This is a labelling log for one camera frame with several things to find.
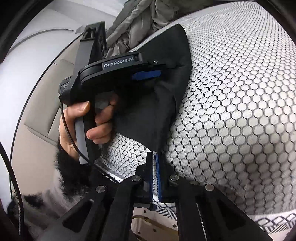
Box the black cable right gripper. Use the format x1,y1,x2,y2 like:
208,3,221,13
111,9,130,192
0,141,26,237

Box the grey rumpled duvet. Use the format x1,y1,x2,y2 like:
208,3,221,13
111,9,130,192
106,0,213,57

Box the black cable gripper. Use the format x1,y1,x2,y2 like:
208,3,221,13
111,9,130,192
60,101,93,164
0,141,26,237

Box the black white patterned rug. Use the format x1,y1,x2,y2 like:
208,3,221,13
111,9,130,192
152,201,295,234

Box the beige upholstered headboard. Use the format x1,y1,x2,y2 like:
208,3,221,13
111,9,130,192
11,39,80,194

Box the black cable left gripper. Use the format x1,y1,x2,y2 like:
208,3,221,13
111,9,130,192
60,101,93,164

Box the honeycomb patterned mattress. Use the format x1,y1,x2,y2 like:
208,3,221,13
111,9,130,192
94,1,296,215

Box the person's left hand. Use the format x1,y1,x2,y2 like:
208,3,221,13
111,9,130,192
59,92,118,164

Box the black pants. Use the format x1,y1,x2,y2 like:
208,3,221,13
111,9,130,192
113,24,192,152

